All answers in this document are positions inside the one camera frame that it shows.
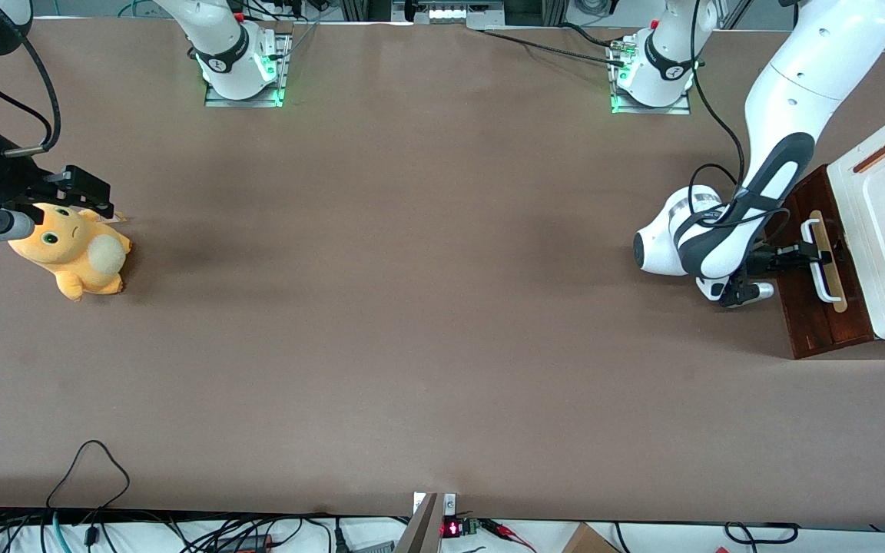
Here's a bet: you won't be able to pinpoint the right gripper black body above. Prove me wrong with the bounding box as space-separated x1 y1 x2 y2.
0 132 68 211

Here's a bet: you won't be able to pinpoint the white drawer handle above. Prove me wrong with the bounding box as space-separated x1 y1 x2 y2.
800 219 835 302

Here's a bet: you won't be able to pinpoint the dark brown wooden drawer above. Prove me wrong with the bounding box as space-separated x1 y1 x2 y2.
784 165 873 350

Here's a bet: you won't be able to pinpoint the orange plush toy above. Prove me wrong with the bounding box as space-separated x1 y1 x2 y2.
8 202 133 302

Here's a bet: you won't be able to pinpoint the brown cardboard piece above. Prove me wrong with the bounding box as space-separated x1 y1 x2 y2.
562 522 621 553

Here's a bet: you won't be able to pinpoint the red clip leads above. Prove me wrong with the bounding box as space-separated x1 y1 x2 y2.
481 520 537 552

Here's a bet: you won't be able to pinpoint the white power strip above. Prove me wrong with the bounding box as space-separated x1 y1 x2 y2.
393 0 506 30

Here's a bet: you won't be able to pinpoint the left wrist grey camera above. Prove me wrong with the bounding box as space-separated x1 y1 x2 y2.
719 278 775 309

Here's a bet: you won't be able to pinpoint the tan handle backing plate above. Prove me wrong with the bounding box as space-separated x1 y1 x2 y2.
807 209 849 313

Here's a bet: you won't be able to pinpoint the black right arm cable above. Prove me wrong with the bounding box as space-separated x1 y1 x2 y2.
0 35 62 158

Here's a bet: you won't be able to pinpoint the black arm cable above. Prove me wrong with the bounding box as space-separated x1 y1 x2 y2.
687 0 791 233
0 35 62 158

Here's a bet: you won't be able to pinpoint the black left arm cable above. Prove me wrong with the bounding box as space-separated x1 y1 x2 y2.
687 0 791 233

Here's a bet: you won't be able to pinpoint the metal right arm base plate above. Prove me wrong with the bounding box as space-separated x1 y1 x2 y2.
204 35 290 108

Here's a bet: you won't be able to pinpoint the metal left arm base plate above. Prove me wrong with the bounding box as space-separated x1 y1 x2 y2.
610 42 691 116

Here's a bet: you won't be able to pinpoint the black looped cable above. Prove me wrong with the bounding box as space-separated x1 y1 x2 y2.
47 439 131 512

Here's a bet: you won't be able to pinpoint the black flat cable loop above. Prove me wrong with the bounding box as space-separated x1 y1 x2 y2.
723 522 800 546

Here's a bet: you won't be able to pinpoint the black cable across table edge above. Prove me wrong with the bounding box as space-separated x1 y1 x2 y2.
481 27 629 67

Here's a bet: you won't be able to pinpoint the silver metal bracket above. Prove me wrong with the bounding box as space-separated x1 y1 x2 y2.
412 492 457 517

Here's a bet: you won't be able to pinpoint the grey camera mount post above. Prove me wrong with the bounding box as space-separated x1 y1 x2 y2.
393 492 443 553

